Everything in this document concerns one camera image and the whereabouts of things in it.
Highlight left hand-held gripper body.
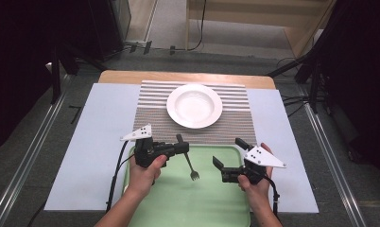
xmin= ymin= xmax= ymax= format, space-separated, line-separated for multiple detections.
xmin=119 ymin=123 xmax=180 ymax=168

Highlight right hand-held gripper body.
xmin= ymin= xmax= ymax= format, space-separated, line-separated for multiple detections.
xmin=221 ymin=145 xmax=287 ymax=185

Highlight silver fork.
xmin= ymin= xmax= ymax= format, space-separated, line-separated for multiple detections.
xmin=182 ymin=152 xmax=200 ymax=182

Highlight white plate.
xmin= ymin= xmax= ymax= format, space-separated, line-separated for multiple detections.
xmin=165 ymin=83 xmax=224 ymax=130

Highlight light green tray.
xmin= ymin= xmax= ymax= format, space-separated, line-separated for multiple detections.
xmin=115 ymin=144 xmax=251 ymax=227

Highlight person's left hand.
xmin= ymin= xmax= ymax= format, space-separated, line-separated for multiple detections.
xmin=125 ymin=153 xmax=168 ymax=199

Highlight person's right hand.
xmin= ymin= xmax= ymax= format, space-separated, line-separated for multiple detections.
xmin=236 ymin=142 xmax=274 ymax=206

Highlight striped woven placemat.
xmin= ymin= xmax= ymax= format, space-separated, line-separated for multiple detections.
xmin=130 ymin=79 xmax=258 ymax=147

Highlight light blue table sheet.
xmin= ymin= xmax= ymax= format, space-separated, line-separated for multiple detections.
xmin=43 ymin=82 xmax=320 ymax=214

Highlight black metal stand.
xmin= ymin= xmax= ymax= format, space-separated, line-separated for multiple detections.
xmin=267 ymin=46 xmax=324 ymax=114
xmin=50 ymin=44 xmax=82 ymax=105

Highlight dark curtain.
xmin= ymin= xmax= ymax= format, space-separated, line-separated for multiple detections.
xmin=0 ymin=0 xmax=95 ymax=154
xmin=317 ymin=0 xmax=380 ymax=181

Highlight light wooden shelf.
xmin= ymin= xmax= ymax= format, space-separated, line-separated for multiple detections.
xmin=185 ymin=0 xmax=337 ymax=60

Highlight black cabinet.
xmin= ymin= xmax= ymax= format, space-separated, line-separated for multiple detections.
xmin=88 ymin=0 xmax=132 ymax=62

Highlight left hand-held gripper cable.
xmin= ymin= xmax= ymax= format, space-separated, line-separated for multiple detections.
xmin=105 ymin=140 xmax=137 ymax=213

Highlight hand-held gripper cable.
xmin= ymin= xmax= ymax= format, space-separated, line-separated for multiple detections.
xmin=263 ymin=174 xmax=281 ymax=218
xmin=105 ymin=140 xmax=137 ymax=213

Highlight right hand-held gripper cable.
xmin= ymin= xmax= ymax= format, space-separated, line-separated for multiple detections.
xmin=263 ymin=174 xmax=281 ymax=218

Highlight black floor cables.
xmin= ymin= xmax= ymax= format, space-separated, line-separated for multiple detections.
xmin=281 ymin=94 xmax=319 ymax=118

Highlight metal floor rail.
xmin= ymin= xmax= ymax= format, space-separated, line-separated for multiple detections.
xmin=0 ymin=74 xmax=73 ymax=227
xmin=296 ymin=84 xmax=369 ymax=227

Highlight hanging black cable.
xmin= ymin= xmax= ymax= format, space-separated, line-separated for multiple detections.
xmin=186 ymin=0 xmax=208 ymax=52

